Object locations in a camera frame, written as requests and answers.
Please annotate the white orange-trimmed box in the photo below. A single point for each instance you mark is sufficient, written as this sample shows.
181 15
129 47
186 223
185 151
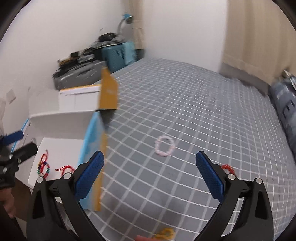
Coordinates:
82 98

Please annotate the blue patterned pillow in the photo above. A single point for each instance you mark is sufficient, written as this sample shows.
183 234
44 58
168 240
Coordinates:
282 96

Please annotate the grey checked bed sheet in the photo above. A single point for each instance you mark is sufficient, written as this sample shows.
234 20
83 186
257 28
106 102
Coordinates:
168 111

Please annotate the right hand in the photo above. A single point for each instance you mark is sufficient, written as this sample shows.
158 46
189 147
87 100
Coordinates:
141 238

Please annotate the left hand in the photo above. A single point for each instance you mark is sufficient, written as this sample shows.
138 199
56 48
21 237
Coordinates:
8 202

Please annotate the grey hard suitcase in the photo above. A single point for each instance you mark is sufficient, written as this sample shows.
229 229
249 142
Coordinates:
80 75

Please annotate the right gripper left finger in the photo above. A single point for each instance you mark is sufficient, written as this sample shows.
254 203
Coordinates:
54 210

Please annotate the white cardboard storage box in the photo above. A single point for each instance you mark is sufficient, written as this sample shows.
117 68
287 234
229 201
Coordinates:
64 139

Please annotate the blue desk lamp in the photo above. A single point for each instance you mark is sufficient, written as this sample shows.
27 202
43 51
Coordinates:
126 19

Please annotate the white wall socket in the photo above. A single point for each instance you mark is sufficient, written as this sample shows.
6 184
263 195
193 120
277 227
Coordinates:
10 96

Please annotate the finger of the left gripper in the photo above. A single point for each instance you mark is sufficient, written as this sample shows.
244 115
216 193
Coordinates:
12 138
25 152

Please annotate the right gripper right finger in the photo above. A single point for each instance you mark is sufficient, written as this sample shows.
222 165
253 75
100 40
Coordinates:
255 219

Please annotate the beige curtain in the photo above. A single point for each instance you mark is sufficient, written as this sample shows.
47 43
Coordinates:
260 39

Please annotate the teal hard suitcase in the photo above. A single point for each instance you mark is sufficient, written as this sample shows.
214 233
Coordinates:
119 56

